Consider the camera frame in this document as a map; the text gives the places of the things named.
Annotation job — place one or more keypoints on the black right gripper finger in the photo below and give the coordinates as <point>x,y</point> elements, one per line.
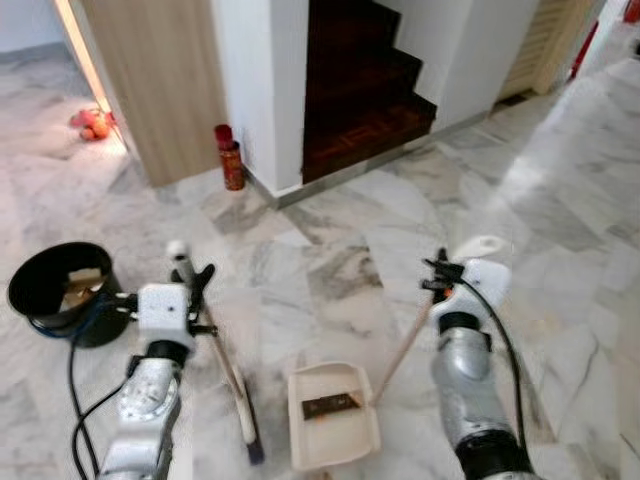
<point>447,268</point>

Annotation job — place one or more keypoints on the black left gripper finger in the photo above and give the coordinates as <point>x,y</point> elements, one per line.
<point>203,283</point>

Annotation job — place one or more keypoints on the brown trash piece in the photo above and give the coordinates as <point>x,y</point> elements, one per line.
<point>332,404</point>

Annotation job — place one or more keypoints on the brown cardboard piece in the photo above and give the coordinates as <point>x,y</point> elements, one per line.
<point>82,285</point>

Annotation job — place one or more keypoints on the red spray can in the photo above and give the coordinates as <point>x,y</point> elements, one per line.
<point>231,160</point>

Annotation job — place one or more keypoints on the round black bucket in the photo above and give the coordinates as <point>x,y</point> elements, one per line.
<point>45,300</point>

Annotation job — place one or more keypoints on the dark wooden staircase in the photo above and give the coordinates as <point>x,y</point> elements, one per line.
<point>365,95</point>

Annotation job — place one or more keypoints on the orange red toy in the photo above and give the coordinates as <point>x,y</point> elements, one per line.
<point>92,123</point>

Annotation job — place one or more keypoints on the beige louvred wooden door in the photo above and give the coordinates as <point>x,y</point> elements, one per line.
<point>555,45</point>

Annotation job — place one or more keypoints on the red slanted pole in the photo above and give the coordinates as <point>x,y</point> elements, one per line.
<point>585,50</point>

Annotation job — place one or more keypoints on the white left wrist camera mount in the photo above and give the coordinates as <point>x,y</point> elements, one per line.
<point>165,315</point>

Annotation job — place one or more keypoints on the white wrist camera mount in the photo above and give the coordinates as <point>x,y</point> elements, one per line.
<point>165,315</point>
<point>485,285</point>

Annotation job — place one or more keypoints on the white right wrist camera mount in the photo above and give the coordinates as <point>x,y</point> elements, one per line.
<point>485,285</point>

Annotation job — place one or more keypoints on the light wooden wall panel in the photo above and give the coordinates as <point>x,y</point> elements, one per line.
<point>165,80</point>

